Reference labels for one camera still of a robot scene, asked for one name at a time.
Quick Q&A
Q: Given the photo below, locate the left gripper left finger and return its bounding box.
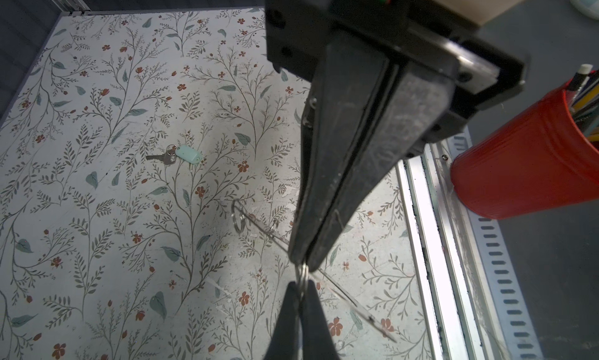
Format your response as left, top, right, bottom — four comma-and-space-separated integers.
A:
263, 282, 300, 360

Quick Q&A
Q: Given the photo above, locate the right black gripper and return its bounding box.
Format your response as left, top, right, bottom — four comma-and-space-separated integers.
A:
265, 0, 527, 271

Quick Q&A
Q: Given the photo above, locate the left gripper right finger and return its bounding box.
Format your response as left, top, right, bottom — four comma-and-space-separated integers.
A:
299, 289, 340, 360

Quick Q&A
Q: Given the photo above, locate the green-capped key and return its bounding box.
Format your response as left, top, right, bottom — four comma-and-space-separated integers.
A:
145, 145, 204, 166

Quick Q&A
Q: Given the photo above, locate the red pencil cup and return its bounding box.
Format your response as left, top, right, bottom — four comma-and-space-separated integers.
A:
450, 85, 598, 219

